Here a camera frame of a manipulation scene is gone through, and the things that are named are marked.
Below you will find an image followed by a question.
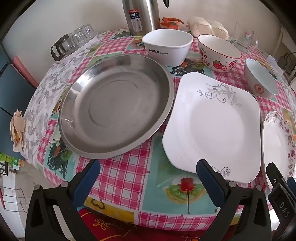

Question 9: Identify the green carton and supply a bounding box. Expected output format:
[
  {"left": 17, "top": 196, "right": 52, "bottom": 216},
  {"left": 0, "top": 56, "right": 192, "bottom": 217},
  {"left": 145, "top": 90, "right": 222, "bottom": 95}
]
[{"left": 0, "top": 152, "right": 25, "bottom": 171}]

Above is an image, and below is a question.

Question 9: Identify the strawberry print red-rim bowl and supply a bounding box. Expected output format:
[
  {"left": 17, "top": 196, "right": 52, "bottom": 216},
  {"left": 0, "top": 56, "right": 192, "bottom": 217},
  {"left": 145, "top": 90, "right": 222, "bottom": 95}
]
[{"left": 197, "top": 34, "right": 242, "bottom": 73}]

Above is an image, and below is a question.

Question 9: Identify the glass teapot with black handle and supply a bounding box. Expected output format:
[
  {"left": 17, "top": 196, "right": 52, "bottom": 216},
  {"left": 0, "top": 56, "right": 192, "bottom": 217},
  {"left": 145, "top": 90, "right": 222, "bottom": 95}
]
[{"left": 50, "top": 34, "right": 77, "bottom": 62}]

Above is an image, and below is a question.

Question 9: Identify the orange snack packet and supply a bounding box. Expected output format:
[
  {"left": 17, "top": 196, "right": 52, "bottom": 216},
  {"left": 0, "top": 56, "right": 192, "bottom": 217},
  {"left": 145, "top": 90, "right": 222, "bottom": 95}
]
[{"left": 160, "top": 17, "right": 184, "bottom": 30}]

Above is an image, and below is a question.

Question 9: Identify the clear glass cup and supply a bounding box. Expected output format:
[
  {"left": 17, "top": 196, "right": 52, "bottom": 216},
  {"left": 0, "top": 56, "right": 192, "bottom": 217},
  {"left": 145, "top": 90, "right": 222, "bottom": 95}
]
[
  {"left": 69, "top": 30, "right": 87, "bottom": 46},
  {"left": 77, "top": 24, "right": 97, "bottom": 41}
]

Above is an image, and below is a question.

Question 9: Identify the pink board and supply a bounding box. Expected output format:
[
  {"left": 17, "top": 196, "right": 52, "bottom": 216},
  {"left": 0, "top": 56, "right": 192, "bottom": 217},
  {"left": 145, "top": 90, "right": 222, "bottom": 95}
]
[{"left": 10, "top": 56, "right": 39, "bottom": 88}]

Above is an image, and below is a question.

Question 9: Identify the red embroidered cloth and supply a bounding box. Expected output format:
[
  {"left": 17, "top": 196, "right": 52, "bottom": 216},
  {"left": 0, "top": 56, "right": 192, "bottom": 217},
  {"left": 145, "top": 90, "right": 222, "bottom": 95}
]
[{"left": 77, "top": 207, "right": 208, "bottom": 241}]

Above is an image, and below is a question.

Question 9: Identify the pink checked tablecloth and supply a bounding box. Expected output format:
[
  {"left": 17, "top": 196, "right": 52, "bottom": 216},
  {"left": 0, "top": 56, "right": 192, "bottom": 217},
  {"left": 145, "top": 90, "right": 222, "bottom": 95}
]
[{"left": 37, "top": 27, "right": 296, "bottom": 232}]

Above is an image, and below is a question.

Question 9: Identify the bag of steamed buns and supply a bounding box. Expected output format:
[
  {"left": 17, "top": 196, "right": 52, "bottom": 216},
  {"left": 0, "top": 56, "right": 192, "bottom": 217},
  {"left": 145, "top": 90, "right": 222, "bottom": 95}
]
[{"left": 187, "top": 16, "right": 229, "bottom": 40}]

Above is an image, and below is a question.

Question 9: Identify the stainless steel thermos jug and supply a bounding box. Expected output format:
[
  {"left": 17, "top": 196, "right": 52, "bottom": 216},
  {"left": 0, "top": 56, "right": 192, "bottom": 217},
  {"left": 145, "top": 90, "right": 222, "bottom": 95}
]
[{"left": 122, "top": 0, "right": 170, "bottom": 37}]

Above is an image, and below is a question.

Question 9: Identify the white square vine-print plate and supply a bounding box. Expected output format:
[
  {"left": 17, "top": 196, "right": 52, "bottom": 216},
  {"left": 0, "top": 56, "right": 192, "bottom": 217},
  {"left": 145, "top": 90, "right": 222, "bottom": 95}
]
[{"left": 162, "top": 72, "right": 261, "bottom": 184}]

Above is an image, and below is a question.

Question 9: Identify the round stainless steel plate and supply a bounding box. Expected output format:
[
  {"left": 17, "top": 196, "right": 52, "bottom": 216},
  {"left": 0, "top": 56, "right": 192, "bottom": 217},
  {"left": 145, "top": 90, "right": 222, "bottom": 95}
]
[{"left": 58, "top": 54, "right": 174, "bottom": 160}]

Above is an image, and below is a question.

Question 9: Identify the white square bowl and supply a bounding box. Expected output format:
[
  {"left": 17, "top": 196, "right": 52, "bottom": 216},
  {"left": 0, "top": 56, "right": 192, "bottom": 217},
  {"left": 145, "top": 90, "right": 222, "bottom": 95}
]
[{"left": 142, "top": 29, "right": 194, "bottom": 67}]

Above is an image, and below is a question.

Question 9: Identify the metal wire stand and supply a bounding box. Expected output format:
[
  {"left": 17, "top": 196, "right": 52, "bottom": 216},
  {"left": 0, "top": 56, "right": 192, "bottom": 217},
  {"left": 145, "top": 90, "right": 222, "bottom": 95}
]
[{"left": 0, "top": 160, "right": 28, "bottom": 214}]

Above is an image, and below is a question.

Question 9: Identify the crumpled beige paper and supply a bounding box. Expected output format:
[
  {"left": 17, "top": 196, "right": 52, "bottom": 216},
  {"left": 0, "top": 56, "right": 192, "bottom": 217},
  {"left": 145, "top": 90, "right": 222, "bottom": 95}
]
[{"left": 10, "top": 109, "right": 25, "bottom": 152}]

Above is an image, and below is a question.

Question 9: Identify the clear glass mug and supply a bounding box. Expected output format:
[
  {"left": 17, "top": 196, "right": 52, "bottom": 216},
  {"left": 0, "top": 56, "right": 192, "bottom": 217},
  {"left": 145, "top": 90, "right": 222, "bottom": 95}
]
[{"left": 231, "top": 21, "right": 259, "bottom": 49}]

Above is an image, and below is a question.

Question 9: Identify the small white red-emblem bowl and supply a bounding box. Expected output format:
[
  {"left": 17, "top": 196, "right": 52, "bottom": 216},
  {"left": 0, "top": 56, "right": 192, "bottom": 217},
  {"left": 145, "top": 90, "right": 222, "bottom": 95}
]
[{"left": 245, "top": 58, "right": 279, "bottom": 98}]

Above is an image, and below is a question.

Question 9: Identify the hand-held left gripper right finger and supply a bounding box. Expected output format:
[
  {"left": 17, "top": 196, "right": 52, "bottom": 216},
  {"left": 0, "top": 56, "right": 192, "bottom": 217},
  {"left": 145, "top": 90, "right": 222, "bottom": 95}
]
[{"left": 196, "top": 159, "right": 271, "bottom": 241}]

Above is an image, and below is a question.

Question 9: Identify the black charger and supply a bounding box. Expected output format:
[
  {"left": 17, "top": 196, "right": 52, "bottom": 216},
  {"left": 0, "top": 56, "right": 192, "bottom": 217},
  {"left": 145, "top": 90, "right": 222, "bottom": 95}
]
[{"left": 277, "top": 53, "right": 295, "bottom": 75}]

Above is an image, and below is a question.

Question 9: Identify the dark blue cabinet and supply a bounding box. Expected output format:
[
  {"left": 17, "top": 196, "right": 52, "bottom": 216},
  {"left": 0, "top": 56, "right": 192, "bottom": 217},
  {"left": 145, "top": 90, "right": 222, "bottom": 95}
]
[{"left": 0, "top": 44, "right": 38, "bottom": 163}]

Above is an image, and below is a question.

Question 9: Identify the round pink floral plate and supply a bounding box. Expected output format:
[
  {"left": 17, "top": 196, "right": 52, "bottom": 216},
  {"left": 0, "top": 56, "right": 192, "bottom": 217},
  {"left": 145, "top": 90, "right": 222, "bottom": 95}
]
[{"left": 261, "top": 111, "right": 296, "bottom": 193}]

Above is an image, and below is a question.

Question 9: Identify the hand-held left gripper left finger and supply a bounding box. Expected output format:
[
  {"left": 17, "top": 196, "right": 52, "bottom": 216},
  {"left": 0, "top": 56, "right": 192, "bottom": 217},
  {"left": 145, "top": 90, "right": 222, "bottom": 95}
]
[{"left": 25, "top": 159, "right": 101, "bottom": 241}]

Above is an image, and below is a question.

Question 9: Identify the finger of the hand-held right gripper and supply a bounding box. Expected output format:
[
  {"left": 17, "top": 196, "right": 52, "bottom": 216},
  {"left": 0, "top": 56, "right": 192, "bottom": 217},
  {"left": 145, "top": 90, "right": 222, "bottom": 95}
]
[{"left": 265, "top": 162, "right": 288, "bottom": 192}]

